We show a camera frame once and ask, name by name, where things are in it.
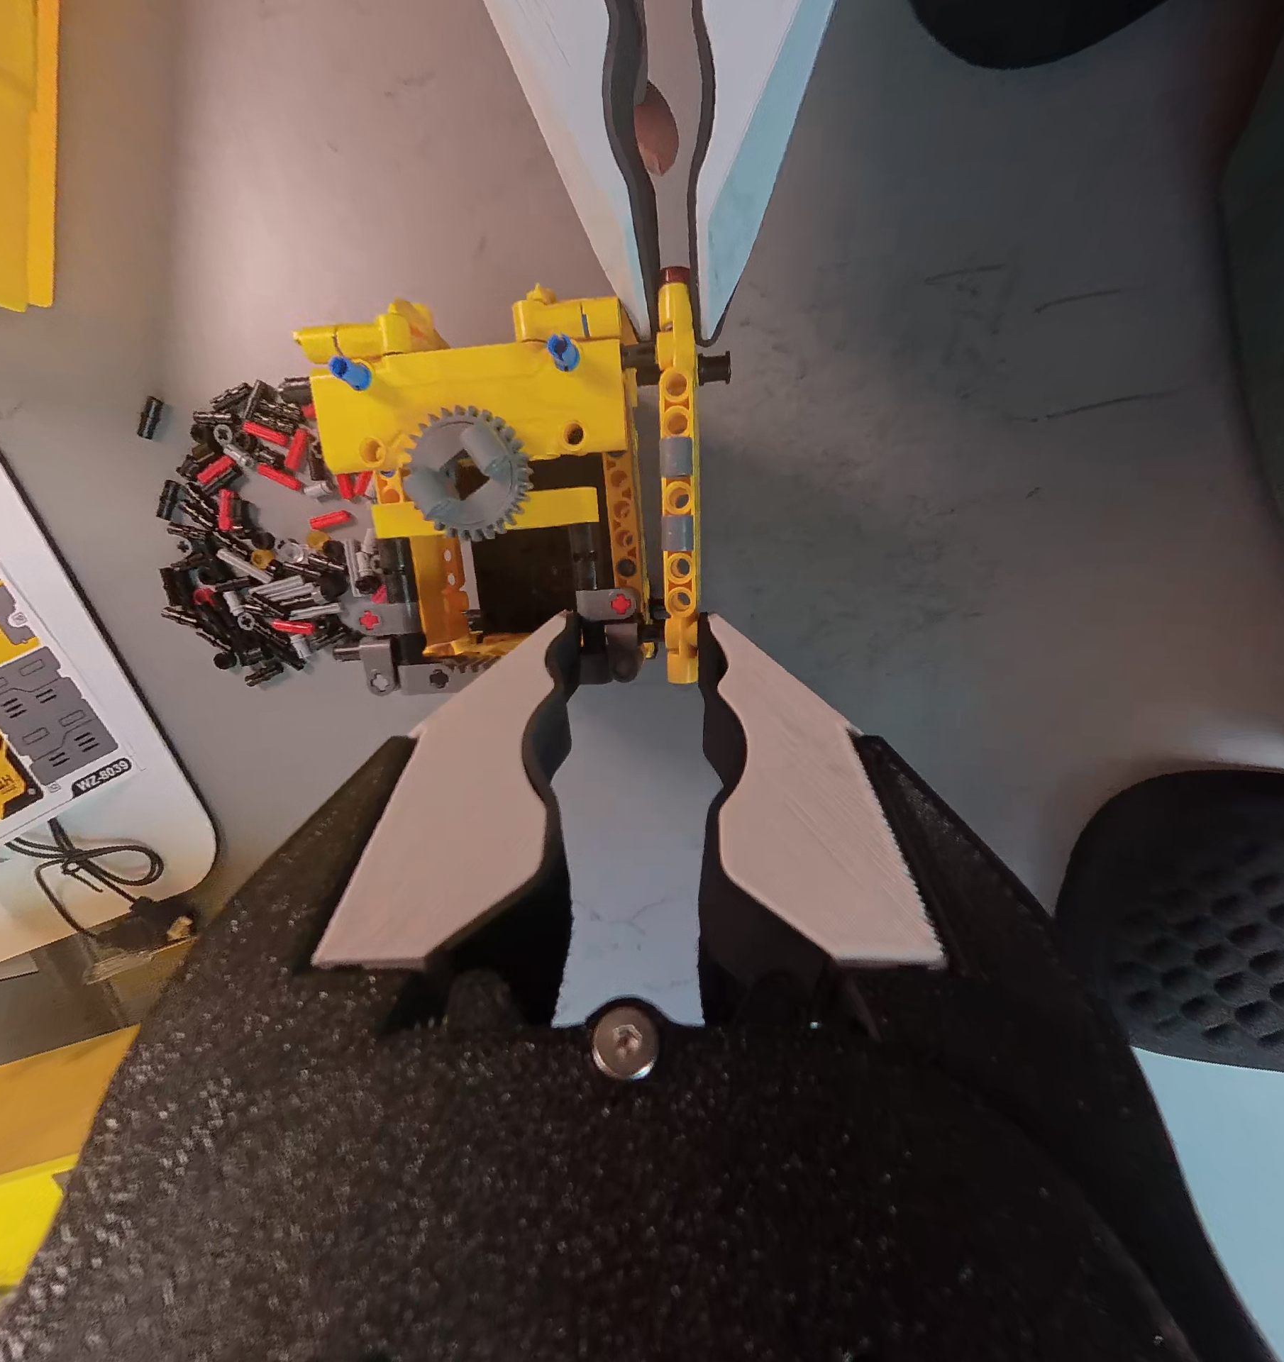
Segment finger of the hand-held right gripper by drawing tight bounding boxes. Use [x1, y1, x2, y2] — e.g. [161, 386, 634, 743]
[483, 0, 668, 327]
[687, 0, 840, 339]

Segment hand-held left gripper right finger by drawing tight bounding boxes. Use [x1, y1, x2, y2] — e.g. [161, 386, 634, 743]
[701, 615, 950, 970]

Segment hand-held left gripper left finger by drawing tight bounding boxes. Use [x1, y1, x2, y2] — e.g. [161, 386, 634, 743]
[309, 613, 582, 972]

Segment yellow lego model black base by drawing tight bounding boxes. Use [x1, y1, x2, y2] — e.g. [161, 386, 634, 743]
[294, 283, 659, 699]

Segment yellow lego beam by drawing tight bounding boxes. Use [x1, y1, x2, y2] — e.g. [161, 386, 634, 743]
[659, 272, 731, 686]

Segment pile of red black lego pins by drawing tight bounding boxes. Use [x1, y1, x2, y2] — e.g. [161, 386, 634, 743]
[159, 379, 388, 688]

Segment lego sticker sheet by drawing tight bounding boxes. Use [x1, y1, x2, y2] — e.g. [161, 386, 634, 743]
[0, 512, 143, 865]

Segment person's right hand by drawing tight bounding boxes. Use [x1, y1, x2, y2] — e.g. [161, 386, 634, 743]
[634, 81, 680, 180]

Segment white rounded board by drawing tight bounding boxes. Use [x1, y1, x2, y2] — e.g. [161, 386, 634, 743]
[0, 421, 220, 964]

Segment yellow parts bin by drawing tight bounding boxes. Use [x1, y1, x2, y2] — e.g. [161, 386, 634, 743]
[0, 1027, 143, 1315]
[0, 0, 61, 314]

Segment black string bundle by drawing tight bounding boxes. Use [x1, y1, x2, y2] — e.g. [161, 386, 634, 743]
[14, 836, 203, 949]

